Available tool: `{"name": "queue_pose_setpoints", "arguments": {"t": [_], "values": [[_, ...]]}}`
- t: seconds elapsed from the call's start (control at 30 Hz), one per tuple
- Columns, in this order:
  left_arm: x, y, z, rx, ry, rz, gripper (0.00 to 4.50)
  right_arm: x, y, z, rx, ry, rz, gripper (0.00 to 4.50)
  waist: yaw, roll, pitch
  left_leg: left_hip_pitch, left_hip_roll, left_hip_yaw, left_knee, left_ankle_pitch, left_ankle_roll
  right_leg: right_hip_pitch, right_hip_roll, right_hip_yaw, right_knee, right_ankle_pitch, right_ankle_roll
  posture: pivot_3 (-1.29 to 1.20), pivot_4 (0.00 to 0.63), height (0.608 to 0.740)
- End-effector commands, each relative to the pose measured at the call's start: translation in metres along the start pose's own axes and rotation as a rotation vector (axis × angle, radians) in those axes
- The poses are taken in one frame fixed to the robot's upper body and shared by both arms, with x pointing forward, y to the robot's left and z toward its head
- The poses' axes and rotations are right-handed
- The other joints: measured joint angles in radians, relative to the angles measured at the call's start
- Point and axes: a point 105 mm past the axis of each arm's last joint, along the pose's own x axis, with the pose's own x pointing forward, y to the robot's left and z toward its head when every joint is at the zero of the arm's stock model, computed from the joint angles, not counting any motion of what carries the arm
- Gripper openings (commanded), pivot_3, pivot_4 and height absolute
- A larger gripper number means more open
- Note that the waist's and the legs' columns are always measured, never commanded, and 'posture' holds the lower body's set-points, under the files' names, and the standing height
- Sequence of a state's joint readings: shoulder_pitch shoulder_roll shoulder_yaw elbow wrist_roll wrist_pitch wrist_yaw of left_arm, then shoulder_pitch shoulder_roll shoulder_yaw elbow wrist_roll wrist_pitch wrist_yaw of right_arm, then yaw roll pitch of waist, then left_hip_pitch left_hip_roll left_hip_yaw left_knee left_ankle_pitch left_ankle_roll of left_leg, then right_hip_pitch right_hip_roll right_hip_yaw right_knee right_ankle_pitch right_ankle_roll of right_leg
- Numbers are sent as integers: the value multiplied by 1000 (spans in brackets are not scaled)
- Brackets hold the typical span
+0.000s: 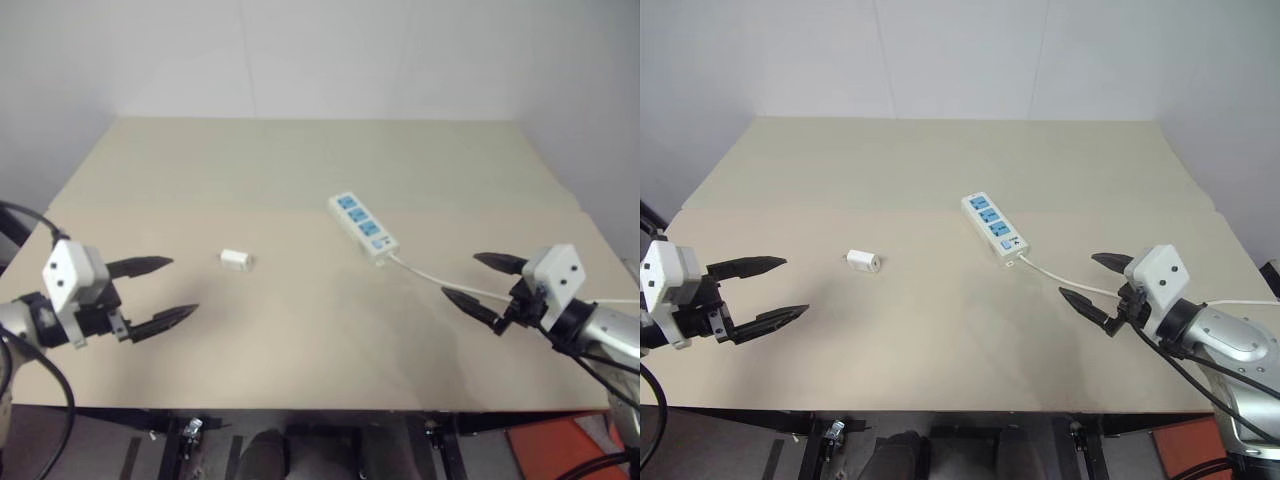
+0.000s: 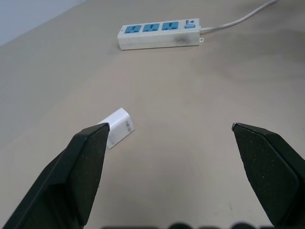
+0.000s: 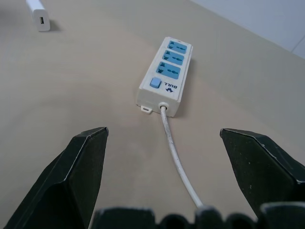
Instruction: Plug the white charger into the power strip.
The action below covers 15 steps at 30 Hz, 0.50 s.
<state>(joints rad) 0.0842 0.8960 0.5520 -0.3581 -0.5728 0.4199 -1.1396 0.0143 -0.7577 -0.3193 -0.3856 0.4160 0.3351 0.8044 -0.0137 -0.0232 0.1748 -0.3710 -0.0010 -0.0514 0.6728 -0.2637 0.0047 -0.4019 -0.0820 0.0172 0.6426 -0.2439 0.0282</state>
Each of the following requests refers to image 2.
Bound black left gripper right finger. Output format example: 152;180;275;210
231;122;305;229

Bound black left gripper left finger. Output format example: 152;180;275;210
0;122;111;229

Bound white charger adapter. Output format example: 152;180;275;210
97;107;135;150

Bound white power strip blue sockets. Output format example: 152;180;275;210
117;18;204;51

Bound white power strip cable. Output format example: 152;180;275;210
199;0;280;32

